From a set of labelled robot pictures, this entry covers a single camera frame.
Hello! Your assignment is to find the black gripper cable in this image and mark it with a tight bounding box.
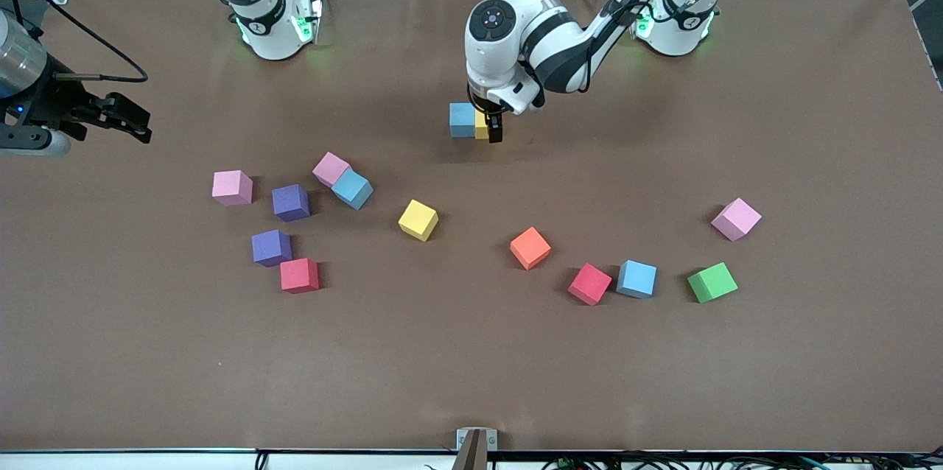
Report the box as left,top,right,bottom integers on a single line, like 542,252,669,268
6,0,149,83
578,0,745,95

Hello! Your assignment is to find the red foam cube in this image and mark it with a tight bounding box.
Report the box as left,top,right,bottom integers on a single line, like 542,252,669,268
280,258,321,295
568,263,613,306

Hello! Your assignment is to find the orange foam cube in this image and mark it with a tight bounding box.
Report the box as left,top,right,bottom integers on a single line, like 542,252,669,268
510,227,552,270

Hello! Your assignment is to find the blue foam cube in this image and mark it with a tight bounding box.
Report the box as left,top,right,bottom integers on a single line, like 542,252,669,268
616,260,658,300
449,102,477,138
331,169,374,211

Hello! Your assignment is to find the grey metal bracket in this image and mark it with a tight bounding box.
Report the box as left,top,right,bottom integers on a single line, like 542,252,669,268
456,427,499,452

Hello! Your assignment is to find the pink foam cube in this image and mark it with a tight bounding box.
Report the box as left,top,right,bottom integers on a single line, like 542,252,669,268
711,197,763,242
312,152,351,188
212,170,253,206

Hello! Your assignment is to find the green foam cube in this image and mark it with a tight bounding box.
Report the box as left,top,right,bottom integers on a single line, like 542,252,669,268
687,262,739,304

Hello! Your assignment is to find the purple foam cube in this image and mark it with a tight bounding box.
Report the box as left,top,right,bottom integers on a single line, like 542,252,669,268
272,184,311,222
251,229,293,267

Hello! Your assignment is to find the brown table mat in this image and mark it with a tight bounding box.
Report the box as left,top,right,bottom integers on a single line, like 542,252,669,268
0,0,943,452

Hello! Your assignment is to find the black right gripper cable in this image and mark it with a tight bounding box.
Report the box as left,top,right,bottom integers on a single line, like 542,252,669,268
6,0,149,83

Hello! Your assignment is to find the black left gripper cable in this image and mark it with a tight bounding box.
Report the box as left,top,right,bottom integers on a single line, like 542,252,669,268
578,0,745,95

